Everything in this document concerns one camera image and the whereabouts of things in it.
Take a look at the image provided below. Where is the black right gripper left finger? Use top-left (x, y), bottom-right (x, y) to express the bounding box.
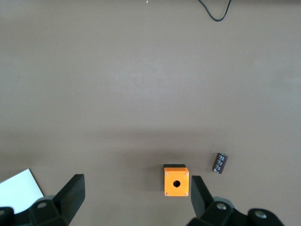
top-left (0, 173), bottom-right (86, 226)

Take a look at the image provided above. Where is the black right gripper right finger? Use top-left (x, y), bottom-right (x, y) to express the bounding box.
top-left (187, 175), bottom-right (285, 226)

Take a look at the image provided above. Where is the white drawer cabinet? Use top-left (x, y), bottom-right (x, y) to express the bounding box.
top-left (0, 168), bottom-right (45, 214)

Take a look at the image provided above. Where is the orange button enclosure box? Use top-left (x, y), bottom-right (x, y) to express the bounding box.
top-left (163, 164), bottom-right (190, 197)

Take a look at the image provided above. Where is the black looped cable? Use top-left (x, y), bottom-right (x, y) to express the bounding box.
top-left (198, 0), bottom-right (232, 22)

